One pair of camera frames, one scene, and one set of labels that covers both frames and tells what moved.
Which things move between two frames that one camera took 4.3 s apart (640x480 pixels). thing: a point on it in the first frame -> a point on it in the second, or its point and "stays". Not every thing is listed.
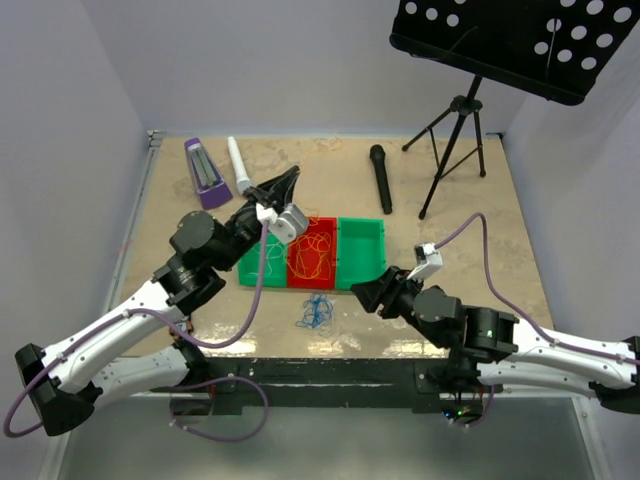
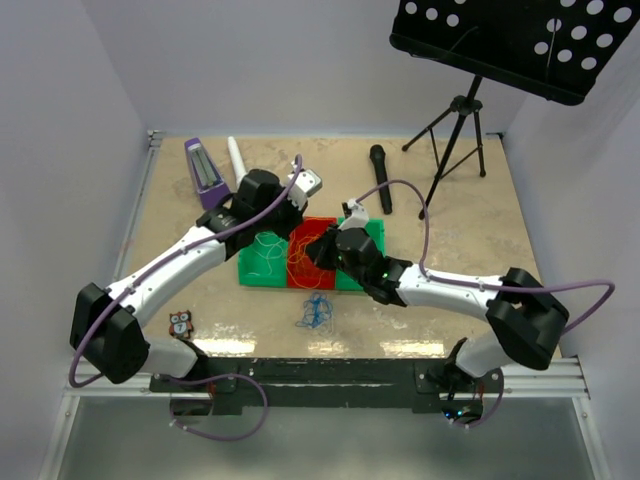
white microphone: x=242 y=180 stays
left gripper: x=276 y=191 -> x=296 y=218
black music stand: x=555 y=48 stays
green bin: x=275 y=264 stays
